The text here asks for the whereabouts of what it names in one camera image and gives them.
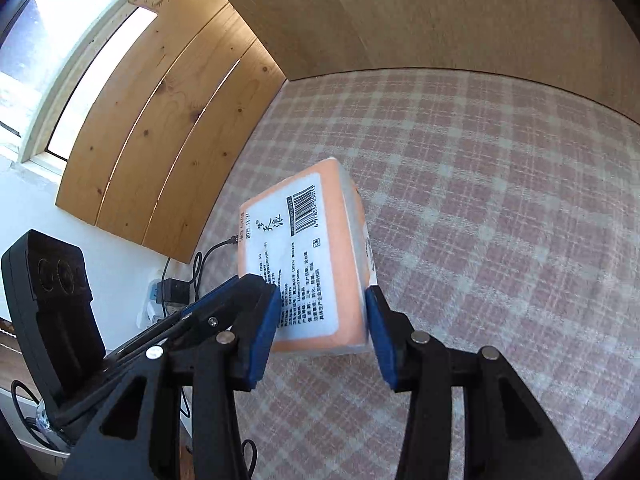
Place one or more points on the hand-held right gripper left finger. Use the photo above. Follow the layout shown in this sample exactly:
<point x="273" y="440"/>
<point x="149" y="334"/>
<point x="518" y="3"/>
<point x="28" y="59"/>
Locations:
<point x="262" y="335"/>

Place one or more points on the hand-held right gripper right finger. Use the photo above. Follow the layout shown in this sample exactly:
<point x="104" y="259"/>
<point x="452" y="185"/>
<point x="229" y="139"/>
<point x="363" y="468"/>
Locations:
<point x="380" y="340"/>

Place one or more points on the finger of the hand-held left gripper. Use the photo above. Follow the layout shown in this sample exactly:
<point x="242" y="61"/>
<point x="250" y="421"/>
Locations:
<point x="170" y="332"/>
<point x="210" y="302"/>

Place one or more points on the orange tissue pack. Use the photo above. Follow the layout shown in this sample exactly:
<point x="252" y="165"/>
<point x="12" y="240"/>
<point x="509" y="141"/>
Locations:
<point x="310" y="240"/>

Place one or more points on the white power strip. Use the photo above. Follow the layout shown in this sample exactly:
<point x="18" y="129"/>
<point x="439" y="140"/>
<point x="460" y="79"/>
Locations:
<point x="150" y="312"/>

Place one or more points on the black charger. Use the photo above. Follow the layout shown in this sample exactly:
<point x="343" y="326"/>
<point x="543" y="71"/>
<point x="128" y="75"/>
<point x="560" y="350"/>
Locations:
<point x="172" y="291"/>

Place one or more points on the pink plaid tablecloth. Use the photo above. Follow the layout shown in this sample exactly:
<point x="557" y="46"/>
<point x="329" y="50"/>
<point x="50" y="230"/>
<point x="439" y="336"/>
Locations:
<point x="500" y="210"/>

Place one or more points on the wooden slat panel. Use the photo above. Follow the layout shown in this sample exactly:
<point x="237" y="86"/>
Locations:
<point x="165" y="125"/>

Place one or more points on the light wooden board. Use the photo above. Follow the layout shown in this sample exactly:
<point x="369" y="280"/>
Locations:
<point x="425" y="15"/>

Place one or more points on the white window frame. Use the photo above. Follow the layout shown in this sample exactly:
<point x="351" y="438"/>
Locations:
<point x="75" y="60"/>

